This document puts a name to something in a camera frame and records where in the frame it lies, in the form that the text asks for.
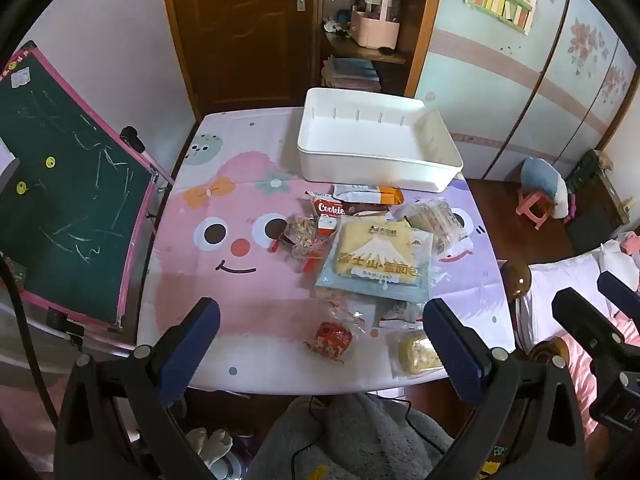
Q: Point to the brown and white snack packet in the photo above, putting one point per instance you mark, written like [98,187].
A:
[372,208]

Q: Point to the small toy figurines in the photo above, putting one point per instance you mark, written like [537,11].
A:
[336,24]

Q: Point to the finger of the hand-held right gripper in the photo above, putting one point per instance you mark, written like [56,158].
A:
[617,285]
[575,310]

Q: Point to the beige cake packet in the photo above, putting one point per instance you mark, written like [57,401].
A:
[435,220]

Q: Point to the white and orange snack packet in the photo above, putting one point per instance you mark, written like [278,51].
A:
[365,192]

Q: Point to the green chalkboard with pink frame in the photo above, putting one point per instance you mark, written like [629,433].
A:
[65,185]

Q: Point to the dark wooden nightstand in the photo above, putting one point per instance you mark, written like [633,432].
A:
[595,190]

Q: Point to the red and white cookie packet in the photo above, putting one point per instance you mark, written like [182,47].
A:
[330,208]

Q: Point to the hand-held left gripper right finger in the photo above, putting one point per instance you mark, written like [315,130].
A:
[452,350]

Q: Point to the pink plastic stool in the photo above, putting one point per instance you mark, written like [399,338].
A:
[532,207]

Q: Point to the grey fleece garment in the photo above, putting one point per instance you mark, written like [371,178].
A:
[350,435]

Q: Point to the floral wardrobe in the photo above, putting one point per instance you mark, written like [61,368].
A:
[500,110]

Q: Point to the small white snack packet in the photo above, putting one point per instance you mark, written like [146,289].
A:
[400,312]

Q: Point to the clear packet of brown snacks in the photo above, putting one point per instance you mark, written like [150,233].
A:
[302,235]

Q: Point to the cartoon printed tablecloth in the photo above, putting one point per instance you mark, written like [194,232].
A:
[225,310]

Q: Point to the large mountain print bread packet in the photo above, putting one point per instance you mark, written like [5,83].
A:
[375,260]

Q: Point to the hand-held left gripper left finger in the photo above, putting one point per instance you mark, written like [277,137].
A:
[192,350]

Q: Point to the white plush slipper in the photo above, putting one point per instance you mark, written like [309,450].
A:
[210,445]

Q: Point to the stack of books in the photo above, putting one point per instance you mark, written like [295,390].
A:
[350,75]

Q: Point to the wooden shelf cabinet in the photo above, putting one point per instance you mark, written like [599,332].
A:
[425,20]

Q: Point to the white plastic bin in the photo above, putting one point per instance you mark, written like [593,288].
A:
[370,140]

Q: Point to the clear floss cake packet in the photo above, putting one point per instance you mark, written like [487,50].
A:
[415,352]

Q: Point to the black easel knob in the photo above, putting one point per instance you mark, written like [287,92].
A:
[132,139]

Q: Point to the brown wooden door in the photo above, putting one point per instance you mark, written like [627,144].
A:
[235,35]

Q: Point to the red round snack packet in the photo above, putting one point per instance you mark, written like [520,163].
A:
[330,337]

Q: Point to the bed with pink bedding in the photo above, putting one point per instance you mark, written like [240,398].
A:
[545,285]

